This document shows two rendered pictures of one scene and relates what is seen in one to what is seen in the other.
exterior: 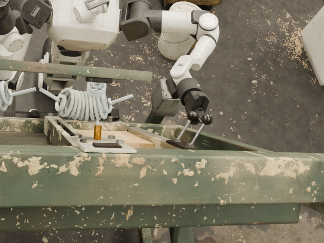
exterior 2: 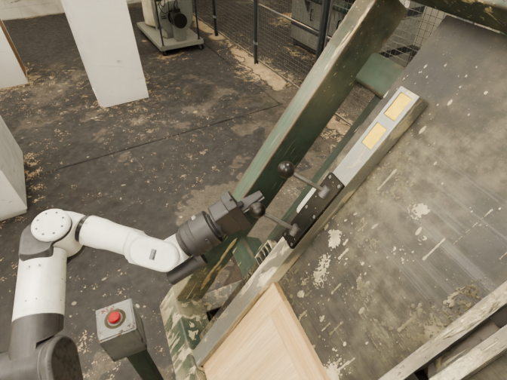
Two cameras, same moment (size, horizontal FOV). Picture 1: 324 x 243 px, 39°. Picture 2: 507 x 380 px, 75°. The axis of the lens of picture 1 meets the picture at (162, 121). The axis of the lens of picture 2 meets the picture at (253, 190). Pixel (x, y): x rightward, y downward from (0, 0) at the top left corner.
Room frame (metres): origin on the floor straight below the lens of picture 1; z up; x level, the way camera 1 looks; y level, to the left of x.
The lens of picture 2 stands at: (0.85, 0.43, 1.99)
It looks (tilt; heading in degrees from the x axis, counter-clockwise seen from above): 43 degrees down; 282
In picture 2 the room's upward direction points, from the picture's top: straight up
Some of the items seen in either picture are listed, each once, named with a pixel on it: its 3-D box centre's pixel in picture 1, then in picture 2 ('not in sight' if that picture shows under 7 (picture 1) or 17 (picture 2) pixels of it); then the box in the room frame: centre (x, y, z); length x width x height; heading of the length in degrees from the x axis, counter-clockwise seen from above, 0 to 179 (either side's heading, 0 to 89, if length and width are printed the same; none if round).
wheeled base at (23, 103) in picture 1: (53, 88); not in sight; (1.47, 0.69, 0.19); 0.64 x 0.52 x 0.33; 35
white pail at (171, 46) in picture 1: (183, 28); not in sight; (2.49, 0.24, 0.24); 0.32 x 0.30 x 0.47; 131
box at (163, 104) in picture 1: (167, 98); (122, 330); (1.40, 0.04, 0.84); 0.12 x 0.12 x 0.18; 35
